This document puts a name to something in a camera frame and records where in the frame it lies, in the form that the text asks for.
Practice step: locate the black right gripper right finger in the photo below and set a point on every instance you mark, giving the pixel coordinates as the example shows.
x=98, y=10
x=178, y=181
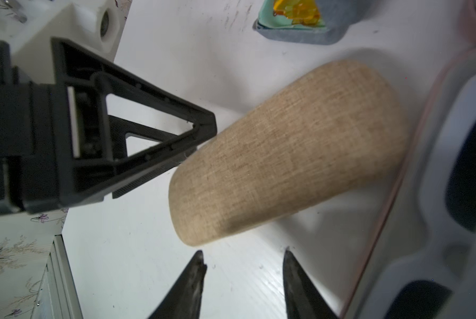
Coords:
x=303, y=300

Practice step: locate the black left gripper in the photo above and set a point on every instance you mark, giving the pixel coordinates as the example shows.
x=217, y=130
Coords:
x=60, y=147

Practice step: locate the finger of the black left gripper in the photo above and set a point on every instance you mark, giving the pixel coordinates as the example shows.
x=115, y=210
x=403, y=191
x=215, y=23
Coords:
x=133, y=171

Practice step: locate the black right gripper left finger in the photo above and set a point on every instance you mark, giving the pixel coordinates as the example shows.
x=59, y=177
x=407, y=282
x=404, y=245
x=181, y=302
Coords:
x=184, y=299

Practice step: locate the beige glasses case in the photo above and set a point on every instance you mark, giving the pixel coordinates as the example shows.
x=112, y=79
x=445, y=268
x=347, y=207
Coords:
x=337, y=128

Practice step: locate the pink case white glasses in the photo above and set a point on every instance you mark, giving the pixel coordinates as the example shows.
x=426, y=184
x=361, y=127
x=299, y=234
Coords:
x=402, y=230

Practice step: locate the grey case yellow lining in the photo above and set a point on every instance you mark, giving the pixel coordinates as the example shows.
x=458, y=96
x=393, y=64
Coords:
x=314, y=22

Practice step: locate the white black sunglasses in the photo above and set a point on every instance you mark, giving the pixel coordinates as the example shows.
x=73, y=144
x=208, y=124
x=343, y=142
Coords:
x=431, y=195

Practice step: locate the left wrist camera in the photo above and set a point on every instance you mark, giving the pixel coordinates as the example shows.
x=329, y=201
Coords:
x=95, y=25

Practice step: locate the aluminium rail frame front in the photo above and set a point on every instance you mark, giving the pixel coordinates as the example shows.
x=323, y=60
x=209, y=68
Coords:
x=57, y=295

